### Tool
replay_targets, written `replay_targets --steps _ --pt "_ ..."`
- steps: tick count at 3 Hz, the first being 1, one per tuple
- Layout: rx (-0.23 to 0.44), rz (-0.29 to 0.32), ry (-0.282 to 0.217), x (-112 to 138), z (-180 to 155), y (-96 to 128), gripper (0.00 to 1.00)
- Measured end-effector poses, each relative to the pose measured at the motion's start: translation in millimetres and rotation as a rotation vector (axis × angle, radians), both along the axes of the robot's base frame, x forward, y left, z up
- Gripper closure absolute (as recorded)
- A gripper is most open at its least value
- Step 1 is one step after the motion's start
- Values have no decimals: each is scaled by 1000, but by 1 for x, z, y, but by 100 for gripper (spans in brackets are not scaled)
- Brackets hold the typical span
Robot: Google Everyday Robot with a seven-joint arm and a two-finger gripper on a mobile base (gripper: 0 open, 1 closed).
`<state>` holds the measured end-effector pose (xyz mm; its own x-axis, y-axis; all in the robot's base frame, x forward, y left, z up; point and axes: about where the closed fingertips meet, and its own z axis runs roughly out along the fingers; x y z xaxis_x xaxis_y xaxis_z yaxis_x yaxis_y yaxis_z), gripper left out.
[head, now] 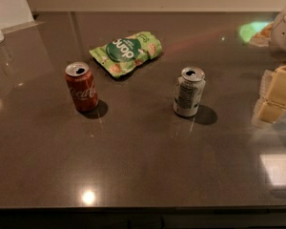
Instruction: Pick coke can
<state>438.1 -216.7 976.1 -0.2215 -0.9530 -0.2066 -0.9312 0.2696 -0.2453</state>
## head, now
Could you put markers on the white silver soda can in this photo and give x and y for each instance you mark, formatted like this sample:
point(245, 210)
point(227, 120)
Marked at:
point(188, 91)

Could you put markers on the red Coca-Cola can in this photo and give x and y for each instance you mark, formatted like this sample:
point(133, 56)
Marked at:
point(80, 82)

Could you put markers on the orange green snack bag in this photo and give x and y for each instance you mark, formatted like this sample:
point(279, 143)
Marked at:
point(262, 38)

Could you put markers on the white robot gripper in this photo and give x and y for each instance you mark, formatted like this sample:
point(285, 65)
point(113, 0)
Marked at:
point(284, 35)

